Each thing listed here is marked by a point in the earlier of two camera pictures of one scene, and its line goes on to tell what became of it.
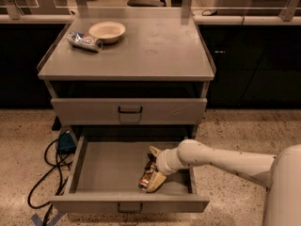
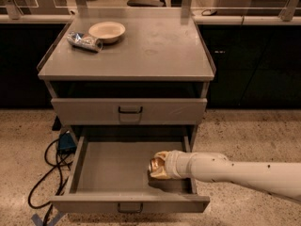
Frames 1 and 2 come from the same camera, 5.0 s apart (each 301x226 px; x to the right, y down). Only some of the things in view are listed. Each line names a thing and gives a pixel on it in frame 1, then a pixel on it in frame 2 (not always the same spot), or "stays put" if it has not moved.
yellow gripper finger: [154, 151] to [162, 154]
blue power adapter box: [66, 143] stays put
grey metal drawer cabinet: [129, 77] stays put
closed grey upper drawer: [129, 111] stays put
